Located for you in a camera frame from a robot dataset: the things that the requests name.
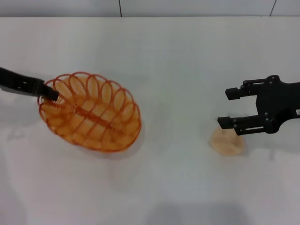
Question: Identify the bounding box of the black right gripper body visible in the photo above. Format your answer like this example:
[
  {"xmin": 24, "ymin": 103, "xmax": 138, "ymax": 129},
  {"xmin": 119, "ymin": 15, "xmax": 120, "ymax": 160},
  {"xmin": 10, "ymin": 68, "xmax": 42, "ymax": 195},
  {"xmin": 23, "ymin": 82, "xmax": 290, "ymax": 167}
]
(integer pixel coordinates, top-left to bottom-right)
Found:
[{"xmin": 255, "ymin": 75, "xmax": 300, "ymax": 135}]

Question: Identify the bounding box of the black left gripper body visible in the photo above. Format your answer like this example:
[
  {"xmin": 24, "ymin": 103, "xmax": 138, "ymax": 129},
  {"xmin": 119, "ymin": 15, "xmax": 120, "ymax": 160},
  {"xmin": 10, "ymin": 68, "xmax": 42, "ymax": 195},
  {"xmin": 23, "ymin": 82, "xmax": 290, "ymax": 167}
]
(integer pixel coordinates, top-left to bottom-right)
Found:
[{"xmin": 0, "ymin": 67, "xmax": 45, "ymax": 97}]

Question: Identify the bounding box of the round pale bread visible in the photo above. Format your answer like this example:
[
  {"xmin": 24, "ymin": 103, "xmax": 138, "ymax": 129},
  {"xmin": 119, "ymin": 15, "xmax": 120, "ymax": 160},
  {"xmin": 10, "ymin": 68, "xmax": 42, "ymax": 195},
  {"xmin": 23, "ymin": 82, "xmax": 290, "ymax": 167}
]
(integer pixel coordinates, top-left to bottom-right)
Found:
[{"xmin": 209, "ymin": 127, "xmax": 244, "ymax": 157}]

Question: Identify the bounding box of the orange woven plastic basket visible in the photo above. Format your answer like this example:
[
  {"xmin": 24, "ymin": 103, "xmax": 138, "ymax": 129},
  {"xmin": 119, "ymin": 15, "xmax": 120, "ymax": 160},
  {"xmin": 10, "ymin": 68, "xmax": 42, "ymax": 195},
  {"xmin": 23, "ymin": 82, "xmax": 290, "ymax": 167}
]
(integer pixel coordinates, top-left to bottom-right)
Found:
[{"xmin": 38, "ymin": 72, "xmax": 143, "ymax": 153}]

